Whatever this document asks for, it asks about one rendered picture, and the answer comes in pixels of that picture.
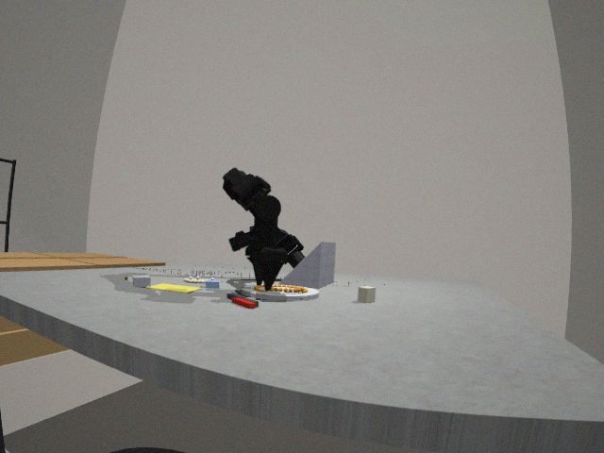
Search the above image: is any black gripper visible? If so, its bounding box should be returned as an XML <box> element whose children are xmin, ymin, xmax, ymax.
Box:
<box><xmin>245</xmin><ymin>223</ymin><xmax>287</xmax><ymax>291</ymax></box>

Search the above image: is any cream cube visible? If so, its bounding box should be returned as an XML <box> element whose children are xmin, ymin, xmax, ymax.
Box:
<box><xmin>358</xmin><ymin>286</ymin><xmax>377</xmax><ymax>303</ymax></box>

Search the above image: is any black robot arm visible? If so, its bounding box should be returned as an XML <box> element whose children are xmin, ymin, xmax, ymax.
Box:
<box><xmin>222</xmin><ymin>168</ymin><xmax>305</xmax><ymax>268</ymax></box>

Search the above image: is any yellow flat rectangular sheet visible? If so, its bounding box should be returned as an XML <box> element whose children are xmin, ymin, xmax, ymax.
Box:
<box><xmin>145</xmin><ymin>283</ymin><xmax>202</xmax><ymax>294</ymax></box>

